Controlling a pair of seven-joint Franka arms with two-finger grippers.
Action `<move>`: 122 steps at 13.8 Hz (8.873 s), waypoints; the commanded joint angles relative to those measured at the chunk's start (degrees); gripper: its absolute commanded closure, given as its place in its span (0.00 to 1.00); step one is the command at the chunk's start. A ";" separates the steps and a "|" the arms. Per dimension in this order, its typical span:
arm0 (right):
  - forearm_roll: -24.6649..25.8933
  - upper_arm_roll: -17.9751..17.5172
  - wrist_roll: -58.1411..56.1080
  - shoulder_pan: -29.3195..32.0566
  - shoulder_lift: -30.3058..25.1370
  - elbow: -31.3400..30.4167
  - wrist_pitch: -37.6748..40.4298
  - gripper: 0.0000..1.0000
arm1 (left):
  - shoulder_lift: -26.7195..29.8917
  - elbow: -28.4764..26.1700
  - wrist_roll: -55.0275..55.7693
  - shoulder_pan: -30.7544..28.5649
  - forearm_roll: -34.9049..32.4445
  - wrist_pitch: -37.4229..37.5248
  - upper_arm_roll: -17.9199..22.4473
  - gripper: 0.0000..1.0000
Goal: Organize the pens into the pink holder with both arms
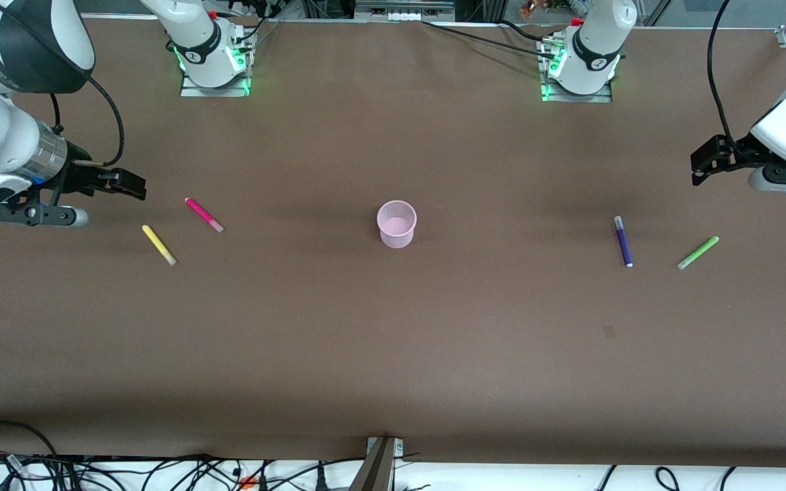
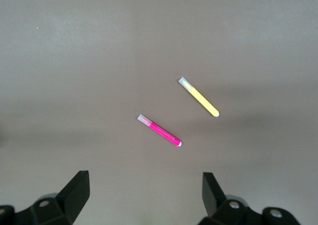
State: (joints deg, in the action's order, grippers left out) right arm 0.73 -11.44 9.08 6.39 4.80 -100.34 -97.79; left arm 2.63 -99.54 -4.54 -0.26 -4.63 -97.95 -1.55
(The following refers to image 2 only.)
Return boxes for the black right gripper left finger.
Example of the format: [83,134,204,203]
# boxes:
[55,170,90,224]

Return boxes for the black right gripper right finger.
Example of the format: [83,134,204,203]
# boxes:
[202,172,228,218]

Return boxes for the pink highlighter pen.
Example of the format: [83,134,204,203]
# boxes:
[137,114,182,148]

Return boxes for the yellow highlighter pen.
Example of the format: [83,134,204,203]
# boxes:
[178,76,220,118]

